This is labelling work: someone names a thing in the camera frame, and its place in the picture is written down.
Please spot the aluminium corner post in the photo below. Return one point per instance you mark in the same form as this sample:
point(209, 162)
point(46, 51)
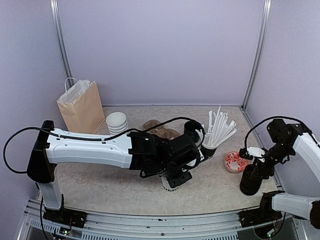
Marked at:
point(61, 43)
point(258, 53)

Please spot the right aluminium corner post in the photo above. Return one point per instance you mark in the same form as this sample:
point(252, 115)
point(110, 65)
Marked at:
point(258, 53)

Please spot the left aluminium corner post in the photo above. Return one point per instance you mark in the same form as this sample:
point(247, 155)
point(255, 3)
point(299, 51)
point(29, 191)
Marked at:
point(61, 43)

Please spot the brown cardboard cup carrier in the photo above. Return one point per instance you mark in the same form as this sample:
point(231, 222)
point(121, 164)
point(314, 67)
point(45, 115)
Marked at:
point(160, 131)

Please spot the red white patterned bowl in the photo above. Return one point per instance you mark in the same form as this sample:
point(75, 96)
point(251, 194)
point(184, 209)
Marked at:
point(234, 163)

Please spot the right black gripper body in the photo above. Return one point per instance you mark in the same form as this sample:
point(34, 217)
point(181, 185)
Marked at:
point(264, 169)

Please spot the black cup holding straws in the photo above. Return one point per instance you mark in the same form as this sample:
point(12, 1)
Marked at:
point(207, 152)

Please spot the aluminium front frame rail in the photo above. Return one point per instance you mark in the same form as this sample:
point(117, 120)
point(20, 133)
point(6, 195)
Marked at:
point(108, 226)

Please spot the brown paper bag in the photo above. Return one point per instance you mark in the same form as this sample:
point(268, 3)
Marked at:
point(81, 107)

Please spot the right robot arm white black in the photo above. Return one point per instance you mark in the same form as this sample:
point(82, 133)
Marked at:
point(289, 139)

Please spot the stack of black cup lids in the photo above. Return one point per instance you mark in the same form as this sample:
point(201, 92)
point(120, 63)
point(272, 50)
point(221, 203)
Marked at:
point(250, 181)

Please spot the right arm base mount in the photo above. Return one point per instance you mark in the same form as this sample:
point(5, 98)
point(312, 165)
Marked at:
point(263, 214)

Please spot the stack of black cup sleeves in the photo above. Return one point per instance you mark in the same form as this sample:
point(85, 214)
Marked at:
point(191, 128)

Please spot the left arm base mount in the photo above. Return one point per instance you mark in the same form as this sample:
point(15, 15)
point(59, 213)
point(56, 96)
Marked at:
point(66, 216)

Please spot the stack of white paper cups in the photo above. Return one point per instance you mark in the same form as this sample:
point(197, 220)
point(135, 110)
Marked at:
point(116, 123)

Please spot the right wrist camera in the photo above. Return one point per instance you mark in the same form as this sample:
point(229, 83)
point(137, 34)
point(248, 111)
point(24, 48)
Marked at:
point(250, 153)

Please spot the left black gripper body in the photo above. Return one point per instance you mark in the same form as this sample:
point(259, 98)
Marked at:
point(174, 182)

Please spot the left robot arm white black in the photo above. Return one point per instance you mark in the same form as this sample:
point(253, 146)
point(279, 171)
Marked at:
point(132, 149)

